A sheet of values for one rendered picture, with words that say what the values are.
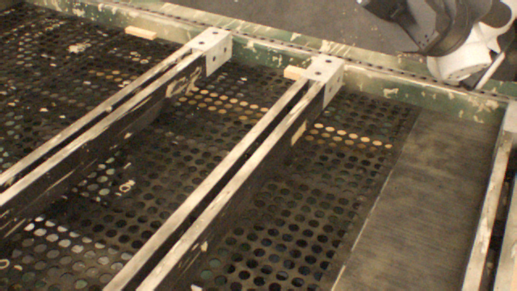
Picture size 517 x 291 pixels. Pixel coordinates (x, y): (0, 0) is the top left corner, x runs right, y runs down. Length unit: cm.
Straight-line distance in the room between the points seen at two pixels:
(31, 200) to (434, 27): 69
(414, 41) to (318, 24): 171
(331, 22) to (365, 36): 15
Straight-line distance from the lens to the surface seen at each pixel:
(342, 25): 230
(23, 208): 99
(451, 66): 78
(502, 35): 104
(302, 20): 235
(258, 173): 98
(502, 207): 104
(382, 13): 62
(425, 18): 62
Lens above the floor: 220
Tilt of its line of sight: 68 degrees down
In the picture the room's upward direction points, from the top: 94 degrees counter-clockwise
